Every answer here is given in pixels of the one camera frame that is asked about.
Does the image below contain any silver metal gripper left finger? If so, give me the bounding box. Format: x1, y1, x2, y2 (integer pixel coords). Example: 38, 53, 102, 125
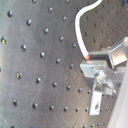
89, 86, 102, 115

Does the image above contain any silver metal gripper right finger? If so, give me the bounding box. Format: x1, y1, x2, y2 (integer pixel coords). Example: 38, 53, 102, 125
80, 62, 125, 90

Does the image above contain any white cable with red tip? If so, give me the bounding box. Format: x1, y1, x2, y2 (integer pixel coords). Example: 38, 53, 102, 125
74, 0, 103, 61

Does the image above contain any black perforated breadboard plate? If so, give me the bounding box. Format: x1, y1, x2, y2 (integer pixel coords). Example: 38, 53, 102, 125
0, 0, 128, 128

